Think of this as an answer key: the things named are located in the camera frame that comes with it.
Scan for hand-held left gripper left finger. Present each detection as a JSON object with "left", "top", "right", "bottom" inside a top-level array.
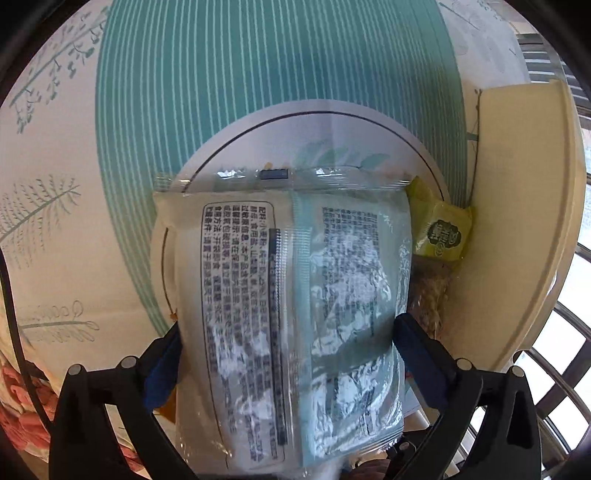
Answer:
[{"left": 48, "top": 323, "right": 199, "bottom": 480}]

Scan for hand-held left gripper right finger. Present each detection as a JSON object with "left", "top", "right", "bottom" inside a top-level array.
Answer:
[{"left": 392, "top": 313, "right": 543, "bottom": 480}]

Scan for clear nut packet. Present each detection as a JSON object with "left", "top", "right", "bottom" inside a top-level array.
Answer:
[{"left": 406, "top": 256, "right": 451, "bottom": 340}]

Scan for pale blue white snack packet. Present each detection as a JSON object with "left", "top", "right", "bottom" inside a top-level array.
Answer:
[{"left": 152, "top": 168, "right": 414, "bottom": 480}]

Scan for white plastic bin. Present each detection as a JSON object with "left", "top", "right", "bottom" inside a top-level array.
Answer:
[{"left": 443, "top": 78, "right": 583, "bottom": 374}]

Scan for green snack packet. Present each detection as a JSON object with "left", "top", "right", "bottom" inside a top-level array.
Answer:
[{"left": 406, "top": 176, "right": 474, "bottom": 264}]

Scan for metal window bars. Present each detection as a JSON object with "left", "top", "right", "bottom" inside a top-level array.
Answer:
[{"left": 512, "top": 32, "right": 591, "bottom": 480}]

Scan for leaf print tablecloth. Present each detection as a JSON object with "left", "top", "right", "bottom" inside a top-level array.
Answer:
[{"left": 0, "top": 0, "right": 532, "bottom": 462}]

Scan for black cable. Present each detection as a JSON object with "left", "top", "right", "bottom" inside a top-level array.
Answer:
[{"left": 0, "top": 251, "right": 51, "bottom": 425}]

